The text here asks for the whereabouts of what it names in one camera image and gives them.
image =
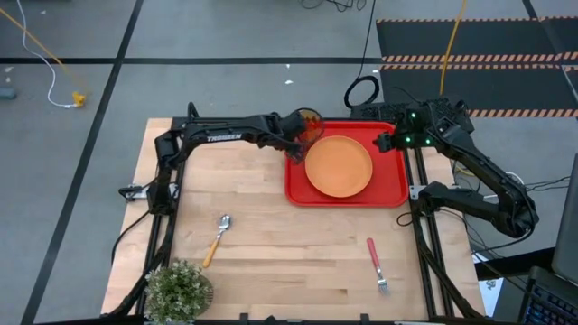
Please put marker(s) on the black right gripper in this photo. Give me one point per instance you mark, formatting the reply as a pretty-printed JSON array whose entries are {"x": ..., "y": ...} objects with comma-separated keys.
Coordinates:
[{"x": 415, "y": 128}]

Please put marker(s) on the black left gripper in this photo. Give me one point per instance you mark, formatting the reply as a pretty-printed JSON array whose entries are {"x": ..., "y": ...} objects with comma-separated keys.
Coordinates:
[{"x": 282, "y": 128}]

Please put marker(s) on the amber faceted plastic cup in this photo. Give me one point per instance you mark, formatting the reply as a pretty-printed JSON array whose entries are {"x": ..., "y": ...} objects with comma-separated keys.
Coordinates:
[{"x": 312, "y": 128}]

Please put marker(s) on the orange plastic plate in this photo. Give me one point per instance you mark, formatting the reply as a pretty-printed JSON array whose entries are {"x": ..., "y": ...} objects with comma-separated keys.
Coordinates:
[{"x": 338, "y": 167}]

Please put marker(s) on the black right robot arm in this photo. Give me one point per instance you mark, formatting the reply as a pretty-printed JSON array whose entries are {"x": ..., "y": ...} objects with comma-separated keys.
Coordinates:
[{"x": 478, "y": 167}]

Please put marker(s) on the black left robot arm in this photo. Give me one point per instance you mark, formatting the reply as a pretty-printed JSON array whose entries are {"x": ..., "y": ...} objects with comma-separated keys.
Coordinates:
[{"x": 226, "y": 135}]

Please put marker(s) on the red plastic tray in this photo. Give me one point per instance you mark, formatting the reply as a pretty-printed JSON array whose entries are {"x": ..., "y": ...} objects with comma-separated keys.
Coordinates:
[{"x": 388, "y": 189}]

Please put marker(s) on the black striped-edge floor mat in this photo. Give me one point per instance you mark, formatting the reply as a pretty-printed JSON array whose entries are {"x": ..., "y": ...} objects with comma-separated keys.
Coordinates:
[{"x": 474, "y": 38}]

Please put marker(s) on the green plant in striped pot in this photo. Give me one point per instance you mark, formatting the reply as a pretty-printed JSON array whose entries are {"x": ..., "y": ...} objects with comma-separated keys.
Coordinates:
[{"x": 178, "y": 293}]

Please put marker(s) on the dark computer monitor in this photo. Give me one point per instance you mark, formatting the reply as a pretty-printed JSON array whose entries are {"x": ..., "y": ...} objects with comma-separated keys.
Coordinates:
[{"x": 569, "y": 225}]

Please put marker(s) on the black backlit keyboard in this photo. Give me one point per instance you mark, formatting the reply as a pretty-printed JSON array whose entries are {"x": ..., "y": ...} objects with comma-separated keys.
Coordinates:
[{"x": 551, "y": 302}]

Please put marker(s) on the black aluminium table frame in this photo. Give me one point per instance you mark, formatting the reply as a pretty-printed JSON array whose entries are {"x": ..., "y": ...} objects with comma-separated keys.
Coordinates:
[{"x": 431, "y": 280}]

